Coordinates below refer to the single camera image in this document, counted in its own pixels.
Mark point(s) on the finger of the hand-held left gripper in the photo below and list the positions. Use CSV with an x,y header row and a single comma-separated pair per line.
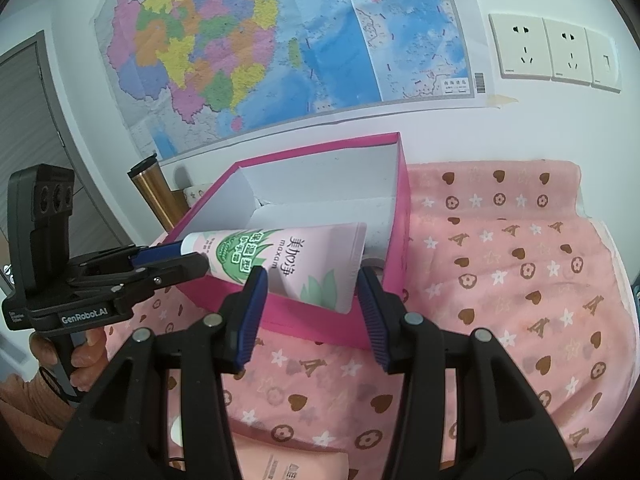
x,y
175,270
155,255

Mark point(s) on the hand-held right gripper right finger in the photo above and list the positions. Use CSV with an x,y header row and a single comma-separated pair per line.
x,y
370,320

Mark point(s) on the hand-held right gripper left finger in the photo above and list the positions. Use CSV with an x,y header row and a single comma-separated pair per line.
x,y
252,315

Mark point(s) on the pink aloe print tube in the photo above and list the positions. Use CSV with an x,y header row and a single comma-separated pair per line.
x,y
300,255

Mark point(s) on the pink cardboard box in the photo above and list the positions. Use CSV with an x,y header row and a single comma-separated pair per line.
x,y
320,185

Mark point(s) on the person's left forearm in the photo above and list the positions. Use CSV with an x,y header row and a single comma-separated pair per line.
x,y
30,405

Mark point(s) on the person's left hand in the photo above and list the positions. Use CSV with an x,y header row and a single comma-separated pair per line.
x,y
90,357

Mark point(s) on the copper thermos bottle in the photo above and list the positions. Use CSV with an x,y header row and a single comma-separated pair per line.
x,y
155,195

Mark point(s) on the grey door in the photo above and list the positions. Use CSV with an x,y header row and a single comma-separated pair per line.
x,y
40,110

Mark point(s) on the pink printed blanket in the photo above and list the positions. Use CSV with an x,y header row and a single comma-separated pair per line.
x,y
500,310

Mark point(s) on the peach cosmetic tube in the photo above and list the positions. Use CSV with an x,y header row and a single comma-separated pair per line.
x,y
300,465

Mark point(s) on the masking tape strip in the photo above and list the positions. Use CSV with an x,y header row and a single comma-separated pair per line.
x,y
502,101

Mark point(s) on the colourful wall map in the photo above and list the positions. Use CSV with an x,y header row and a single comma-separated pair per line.
x,y
275,35

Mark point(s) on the white wall socket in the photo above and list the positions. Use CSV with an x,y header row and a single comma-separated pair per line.
x,y
567,52
520,45

